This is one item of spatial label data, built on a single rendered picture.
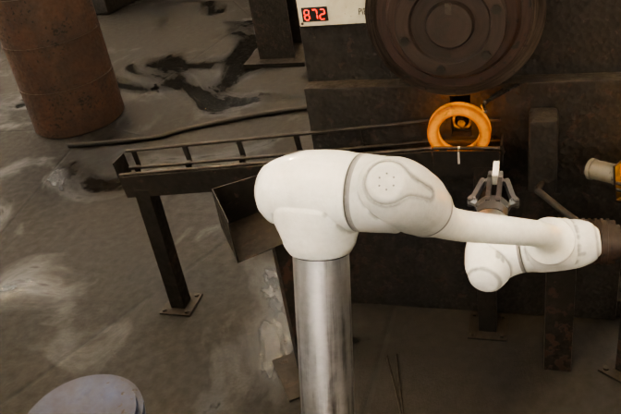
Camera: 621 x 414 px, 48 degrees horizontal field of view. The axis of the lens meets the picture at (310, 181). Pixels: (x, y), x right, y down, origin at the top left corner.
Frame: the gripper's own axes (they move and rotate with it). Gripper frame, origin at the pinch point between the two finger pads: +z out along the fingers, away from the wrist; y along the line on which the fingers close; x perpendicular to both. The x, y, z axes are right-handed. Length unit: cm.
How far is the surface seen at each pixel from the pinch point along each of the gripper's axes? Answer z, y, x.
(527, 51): 20.3, 7.2, 25.0
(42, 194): 89, -239, -83
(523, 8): 19.5, 6.2, 37.2
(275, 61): 259, -162, -93
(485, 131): 19.8, -3.9, 0.3
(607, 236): 2.4, 29.1, -22.3
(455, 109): 20.2, -12.2, 7.5
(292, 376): -17, -65, -72
